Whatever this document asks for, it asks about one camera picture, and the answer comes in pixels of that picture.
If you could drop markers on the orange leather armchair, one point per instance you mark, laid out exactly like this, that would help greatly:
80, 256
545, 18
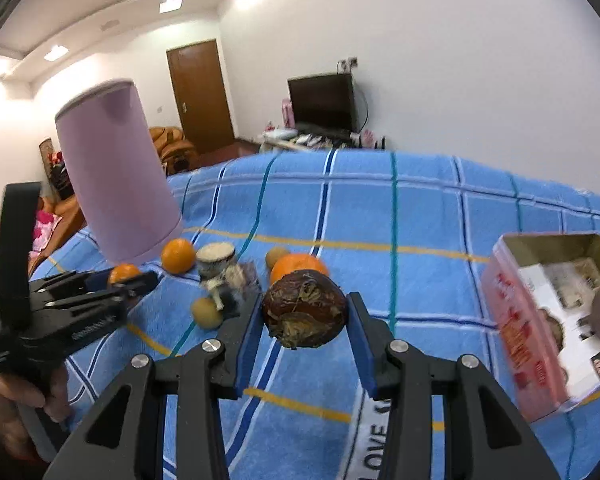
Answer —
172, 147

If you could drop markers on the rectangular ceiling light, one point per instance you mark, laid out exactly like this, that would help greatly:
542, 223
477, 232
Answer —
56, 52
170, 5

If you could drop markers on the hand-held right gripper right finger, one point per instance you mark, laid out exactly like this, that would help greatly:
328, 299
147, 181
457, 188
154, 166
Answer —
362, 350

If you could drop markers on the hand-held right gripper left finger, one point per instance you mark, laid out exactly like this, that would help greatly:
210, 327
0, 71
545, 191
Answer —
247, 347

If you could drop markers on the pink paper bag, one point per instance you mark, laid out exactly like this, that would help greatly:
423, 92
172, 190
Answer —
288, 112

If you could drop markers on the small printed jar with lid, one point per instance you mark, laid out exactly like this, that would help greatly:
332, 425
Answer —
219, 270

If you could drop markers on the orange leather sofa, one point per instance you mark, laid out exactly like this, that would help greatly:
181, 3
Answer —
67, 210

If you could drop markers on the small orange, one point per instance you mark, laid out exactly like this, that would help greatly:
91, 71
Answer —
125, 272

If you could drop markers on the wall socket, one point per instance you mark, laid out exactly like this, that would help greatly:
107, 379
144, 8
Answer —
347, 63

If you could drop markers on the black television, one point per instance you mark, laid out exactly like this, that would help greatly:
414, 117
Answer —
322, 102

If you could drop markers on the white set-top box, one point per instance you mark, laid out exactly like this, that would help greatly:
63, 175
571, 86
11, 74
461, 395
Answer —
280, 135

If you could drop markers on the dark brown mangosteen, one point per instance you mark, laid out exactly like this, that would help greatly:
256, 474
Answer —
305, 310

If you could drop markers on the blue plaid blanket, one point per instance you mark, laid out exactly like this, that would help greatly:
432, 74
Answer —
405, 210

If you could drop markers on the pink floral bag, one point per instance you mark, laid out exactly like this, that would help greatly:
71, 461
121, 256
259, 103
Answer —
368, 139

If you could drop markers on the person's left hand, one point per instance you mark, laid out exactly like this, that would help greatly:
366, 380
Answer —
5, 415

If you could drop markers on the lilac plastic cup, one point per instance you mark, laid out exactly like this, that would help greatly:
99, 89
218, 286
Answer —
115, 170

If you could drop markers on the brown wooden door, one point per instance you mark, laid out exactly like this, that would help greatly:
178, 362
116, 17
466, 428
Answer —
202, 95

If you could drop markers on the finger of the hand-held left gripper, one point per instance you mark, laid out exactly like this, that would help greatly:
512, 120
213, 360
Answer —
120, 297
142, 280

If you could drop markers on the gold metal tin tray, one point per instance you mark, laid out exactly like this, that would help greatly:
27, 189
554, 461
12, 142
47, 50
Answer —
515, 320

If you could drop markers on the white television stand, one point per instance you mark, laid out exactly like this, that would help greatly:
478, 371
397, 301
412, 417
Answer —
305, 141

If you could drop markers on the small brown longan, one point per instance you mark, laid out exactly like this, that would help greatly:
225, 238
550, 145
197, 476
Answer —
276, 258
206, 313

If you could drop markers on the pink floral cushion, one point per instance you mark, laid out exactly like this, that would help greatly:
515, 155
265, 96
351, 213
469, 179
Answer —
45, 227

